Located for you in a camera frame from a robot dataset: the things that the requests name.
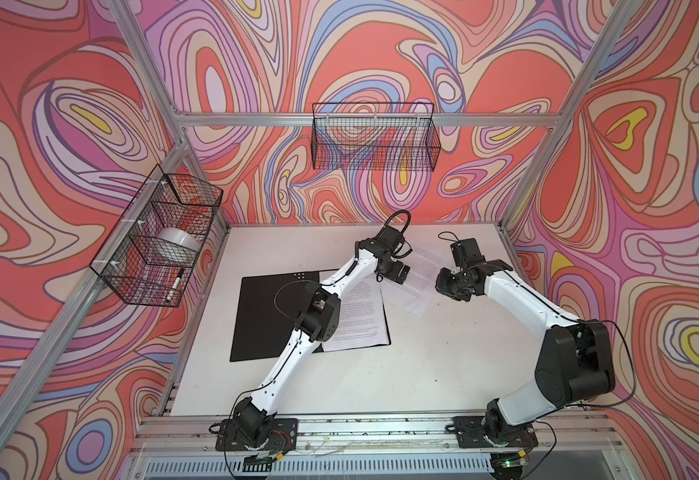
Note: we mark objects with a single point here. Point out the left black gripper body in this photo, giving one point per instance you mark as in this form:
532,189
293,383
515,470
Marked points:
393,271

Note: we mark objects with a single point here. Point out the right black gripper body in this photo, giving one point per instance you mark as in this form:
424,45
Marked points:
453,285

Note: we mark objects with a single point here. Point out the printed paper sheet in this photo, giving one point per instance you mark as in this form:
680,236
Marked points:
362,319
418,290

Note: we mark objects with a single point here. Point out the blue file folder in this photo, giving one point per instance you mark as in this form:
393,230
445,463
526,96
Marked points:
266,307

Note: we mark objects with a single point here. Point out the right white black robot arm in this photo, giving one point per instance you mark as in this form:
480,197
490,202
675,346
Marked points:
575,360

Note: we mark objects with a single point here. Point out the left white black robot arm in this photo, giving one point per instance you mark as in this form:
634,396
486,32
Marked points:
318,306

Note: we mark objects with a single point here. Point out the white bowl in basket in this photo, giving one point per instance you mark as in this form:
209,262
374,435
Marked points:
179,237

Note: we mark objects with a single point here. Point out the black marker pen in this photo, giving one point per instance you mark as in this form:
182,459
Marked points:
174,287

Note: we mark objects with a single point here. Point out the back black wire basket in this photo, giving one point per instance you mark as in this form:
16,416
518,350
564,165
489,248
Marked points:
374,136

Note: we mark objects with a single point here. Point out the black wire basket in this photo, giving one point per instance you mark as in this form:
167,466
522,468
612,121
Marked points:
137,266
374,136

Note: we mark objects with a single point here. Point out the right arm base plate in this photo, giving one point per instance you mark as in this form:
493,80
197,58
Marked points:
478,432

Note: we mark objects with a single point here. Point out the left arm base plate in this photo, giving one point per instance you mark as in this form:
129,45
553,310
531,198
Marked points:
279,436

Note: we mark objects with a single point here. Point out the left black wire basket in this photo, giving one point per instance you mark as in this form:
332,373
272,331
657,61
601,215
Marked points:
137,266

